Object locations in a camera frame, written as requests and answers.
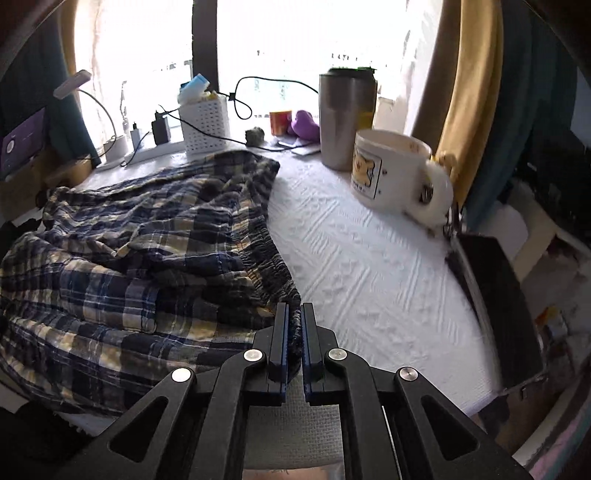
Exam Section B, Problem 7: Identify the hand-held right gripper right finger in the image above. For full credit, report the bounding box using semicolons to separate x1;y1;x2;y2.
301;302;534;480

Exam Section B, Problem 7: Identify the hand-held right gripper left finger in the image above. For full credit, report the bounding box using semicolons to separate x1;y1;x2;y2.
53;302;301;480

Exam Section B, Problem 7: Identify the blue plaid shirt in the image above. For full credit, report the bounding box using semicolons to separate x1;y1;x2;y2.
0;150;303;418

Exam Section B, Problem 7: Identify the white textured bedspread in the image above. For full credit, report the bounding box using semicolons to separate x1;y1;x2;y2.
60;148;502;437

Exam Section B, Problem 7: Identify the white bear print mug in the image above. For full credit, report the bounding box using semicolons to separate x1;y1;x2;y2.
353;129;455;229

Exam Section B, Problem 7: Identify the white paper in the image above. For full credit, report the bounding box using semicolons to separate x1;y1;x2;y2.
277;138;321;156

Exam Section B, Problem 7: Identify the black phone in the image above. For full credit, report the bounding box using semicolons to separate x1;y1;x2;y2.
445;233;543;393

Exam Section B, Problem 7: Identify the purple cloth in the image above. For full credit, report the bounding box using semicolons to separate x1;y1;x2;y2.
287;110;321;141

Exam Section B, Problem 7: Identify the red can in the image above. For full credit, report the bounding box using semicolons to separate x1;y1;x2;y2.
269;110;293;137

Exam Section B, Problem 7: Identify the steel tumbler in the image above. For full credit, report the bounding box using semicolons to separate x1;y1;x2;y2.
318;67;379;171

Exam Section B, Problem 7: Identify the white perforated basket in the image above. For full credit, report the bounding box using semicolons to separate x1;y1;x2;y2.
179;95;232;155

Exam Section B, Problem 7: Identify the white power strip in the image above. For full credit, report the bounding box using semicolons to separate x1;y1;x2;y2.
95;141;185;171

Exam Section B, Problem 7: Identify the yellow bottle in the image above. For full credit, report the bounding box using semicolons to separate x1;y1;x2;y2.
356;67;379;131

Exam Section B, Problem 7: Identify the black charger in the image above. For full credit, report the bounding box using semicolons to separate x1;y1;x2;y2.
152;111;171;146

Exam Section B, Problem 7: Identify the blue tissue packet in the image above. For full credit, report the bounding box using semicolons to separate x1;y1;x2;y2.
179;74;211;104

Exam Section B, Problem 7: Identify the cardboard box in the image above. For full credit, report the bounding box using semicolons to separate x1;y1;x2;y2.
0;152;93;222

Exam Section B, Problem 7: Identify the pink cloth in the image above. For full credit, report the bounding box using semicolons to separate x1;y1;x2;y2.
512;406;591;480

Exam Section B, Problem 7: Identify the yellow curtain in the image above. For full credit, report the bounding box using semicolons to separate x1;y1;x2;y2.
411;0;504;195
62;0;80;75

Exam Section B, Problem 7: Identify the teal curtain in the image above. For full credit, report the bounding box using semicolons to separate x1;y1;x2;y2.
0;28;100;162
466;28;578;217

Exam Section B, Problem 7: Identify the tablet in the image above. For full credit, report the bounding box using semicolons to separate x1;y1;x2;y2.
0;108;47;174

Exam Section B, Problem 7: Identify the white desk lamp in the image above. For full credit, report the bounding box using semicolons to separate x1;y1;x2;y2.
53;69;130;162

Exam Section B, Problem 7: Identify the short black cable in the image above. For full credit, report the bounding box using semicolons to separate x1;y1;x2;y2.
122;129;153;167

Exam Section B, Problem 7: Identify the long black cable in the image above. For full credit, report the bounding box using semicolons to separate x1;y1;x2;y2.
154;76;320;153

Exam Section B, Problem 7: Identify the dark window frame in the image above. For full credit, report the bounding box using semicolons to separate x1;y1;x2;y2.
191;0;219;93

